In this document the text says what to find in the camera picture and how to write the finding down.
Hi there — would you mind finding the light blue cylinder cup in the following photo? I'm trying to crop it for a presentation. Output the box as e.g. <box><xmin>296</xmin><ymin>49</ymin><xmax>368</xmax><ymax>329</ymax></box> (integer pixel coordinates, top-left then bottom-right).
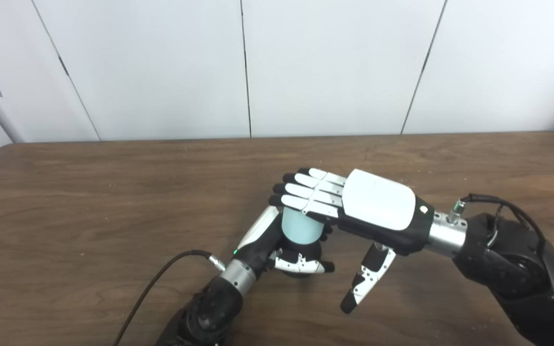
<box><xmin>280</xmin><ymin>208</ymin><xmax>326</xmax><ymax>245</ymax></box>

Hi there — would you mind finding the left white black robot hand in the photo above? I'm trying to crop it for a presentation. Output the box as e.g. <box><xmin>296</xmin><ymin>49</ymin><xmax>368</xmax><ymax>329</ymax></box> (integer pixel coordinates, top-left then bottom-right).
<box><xmin>231</xmin><ymin>205</ymin><xmax>336</xmax><ymax>276</ymax></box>

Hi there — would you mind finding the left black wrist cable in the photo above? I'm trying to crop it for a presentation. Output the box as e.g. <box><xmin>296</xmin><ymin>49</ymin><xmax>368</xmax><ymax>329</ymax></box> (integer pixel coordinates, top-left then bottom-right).
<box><xmin>112</xmin><ymin>249</ymin><xmax>226</xmax><ymax>346</ymax></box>

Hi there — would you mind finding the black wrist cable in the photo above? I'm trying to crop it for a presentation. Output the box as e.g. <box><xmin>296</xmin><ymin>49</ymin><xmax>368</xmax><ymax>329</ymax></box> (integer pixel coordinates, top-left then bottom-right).
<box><xmin>112</xmin><ymin>249</ymin><xmax>226</xmax><ymax>346</ymax></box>
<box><xmin>449</xmin><ymin>193</ymin><xmax>548</xmax><ymax>251</ymax></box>

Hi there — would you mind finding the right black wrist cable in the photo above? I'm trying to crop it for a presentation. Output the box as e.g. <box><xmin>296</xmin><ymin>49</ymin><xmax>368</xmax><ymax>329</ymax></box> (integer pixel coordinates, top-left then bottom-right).
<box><xmin>449</xmin><ymin>193</ymin><xmax>548</xmax><ymax>251</ymax></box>

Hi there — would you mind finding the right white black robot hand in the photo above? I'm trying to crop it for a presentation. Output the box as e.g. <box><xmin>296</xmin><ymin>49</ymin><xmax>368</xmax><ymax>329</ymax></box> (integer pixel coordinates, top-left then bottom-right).
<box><xmin>268</xmin><ymin>167</ymin><xmax>436</xmax><ymax>315</ymax></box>

